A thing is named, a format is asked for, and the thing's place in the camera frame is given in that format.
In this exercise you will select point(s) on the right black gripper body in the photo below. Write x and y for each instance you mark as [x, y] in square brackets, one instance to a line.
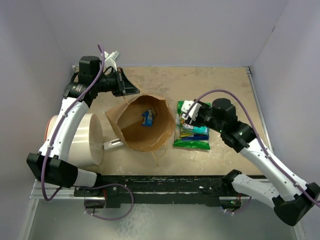
[204, 117]

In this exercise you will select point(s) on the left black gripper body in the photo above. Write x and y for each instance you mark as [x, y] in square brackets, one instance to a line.
[119, 89]

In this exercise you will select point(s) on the teal snack packet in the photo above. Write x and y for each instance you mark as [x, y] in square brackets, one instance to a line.
[187, 128]

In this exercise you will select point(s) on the green Chuba snack bag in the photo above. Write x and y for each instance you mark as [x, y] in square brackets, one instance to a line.
[178, 143]

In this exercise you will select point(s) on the brown paper bag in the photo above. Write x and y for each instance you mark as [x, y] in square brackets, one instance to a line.
[126, 121]

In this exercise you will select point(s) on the small blue snack packet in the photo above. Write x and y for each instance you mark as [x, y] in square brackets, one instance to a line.
[147, 118]

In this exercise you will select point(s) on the blue Kettle chips bag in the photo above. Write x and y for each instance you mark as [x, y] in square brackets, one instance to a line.
[195, 137]

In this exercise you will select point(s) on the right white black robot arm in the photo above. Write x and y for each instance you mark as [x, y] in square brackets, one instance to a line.
[287, 194]

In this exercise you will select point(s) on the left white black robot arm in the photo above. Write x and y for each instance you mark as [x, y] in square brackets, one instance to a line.
[50, 164]

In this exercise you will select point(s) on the small white rectangular device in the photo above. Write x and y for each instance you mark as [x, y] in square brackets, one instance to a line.
[113, 144]

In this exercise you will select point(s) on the white cylindrical bucket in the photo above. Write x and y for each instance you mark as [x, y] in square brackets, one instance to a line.
[80, 145]

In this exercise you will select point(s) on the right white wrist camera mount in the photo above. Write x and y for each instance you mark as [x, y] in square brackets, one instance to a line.
[189, 111]

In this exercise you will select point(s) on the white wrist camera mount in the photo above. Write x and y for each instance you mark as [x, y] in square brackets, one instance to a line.
[110, 59]
[189, 111]

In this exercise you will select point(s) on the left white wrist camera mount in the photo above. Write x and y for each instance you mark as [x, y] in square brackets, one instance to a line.
[110, 59]

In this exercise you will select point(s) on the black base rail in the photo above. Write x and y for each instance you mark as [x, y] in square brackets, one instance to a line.
[208, 190]

